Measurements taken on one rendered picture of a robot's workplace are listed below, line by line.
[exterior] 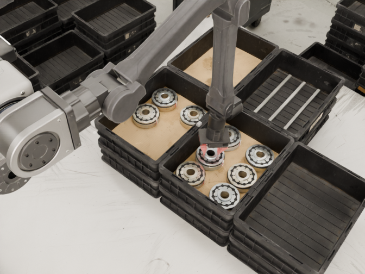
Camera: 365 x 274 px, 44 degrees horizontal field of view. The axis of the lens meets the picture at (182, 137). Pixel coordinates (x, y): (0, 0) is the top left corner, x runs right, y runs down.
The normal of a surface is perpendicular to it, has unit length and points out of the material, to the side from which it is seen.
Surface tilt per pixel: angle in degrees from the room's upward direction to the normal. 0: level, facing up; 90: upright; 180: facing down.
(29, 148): 90
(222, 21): 94
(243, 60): 0
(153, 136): 0
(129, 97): 90
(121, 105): 90
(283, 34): 0
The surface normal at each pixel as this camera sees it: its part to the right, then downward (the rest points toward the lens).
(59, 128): 0.72, 0.55
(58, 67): 0.03, -0.63
